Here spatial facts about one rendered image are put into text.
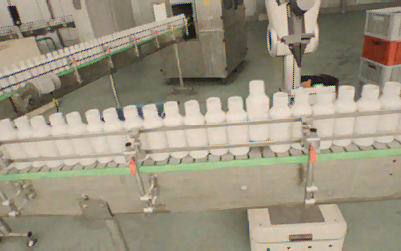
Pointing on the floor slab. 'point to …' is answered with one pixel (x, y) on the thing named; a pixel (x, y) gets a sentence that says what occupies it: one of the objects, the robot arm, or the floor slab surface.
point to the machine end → (206, 39)
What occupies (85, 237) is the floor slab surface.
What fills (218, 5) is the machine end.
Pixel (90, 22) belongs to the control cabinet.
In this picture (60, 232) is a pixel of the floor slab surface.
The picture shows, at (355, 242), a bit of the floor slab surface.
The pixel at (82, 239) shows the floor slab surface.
